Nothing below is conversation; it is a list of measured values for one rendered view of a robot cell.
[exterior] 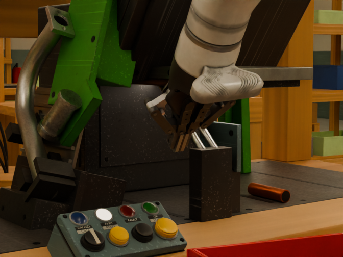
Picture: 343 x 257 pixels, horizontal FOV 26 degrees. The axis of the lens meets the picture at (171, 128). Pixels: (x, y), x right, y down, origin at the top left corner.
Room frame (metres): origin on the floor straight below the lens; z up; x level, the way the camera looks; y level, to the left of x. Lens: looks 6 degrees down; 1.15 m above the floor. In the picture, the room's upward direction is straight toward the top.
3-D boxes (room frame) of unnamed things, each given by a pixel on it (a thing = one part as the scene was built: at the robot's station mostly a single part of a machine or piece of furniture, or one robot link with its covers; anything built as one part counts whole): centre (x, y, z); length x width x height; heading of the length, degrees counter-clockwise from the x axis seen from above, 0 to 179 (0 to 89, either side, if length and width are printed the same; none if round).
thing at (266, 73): (1.23, -0.03, 1.11); 0.39 x 0.16 x 0.03; 36
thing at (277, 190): (1.27, -0.17, 0.91); 0.09 x 0.02 x 0.02; 33
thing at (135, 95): (1.44, 0.08, 1.07); 0.30 x 0.18 x 0.34; 126
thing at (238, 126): (1.19, -0.08, 0.97); 0.10 x 0.02 x 0.14; 36
